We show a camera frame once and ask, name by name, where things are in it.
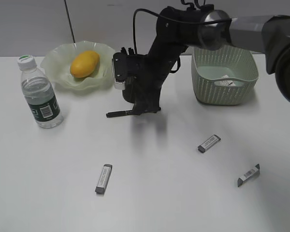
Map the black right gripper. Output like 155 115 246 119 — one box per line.
126 55 174 116

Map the black marker pen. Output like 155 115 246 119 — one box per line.
106 110 134 118

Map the yellow mango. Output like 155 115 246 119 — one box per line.
70 51 100 78

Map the white waste paper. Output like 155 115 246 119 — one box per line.
215 75 236 87

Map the grey white eraser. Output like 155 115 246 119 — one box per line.
198 134 221 153
95 164 113 194

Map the clear water bottle green label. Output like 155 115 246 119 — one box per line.
17 55 63 129

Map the grey white eraser barcode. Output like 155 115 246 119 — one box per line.
237 164 260 188

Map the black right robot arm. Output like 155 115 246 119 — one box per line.
123 4 290 115

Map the black mesh pen holder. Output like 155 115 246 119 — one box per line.
122 89 135 103

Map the pale green plastic basket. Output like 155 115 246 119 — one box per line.
191 45 259 105

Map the pale green wavy glass plate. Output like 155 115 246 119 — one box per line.
41 41 115 92

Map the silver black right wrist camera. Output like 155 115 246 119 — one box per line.
112 52 131 90

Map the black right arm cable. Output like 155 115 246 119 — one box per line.
132 0 232 55

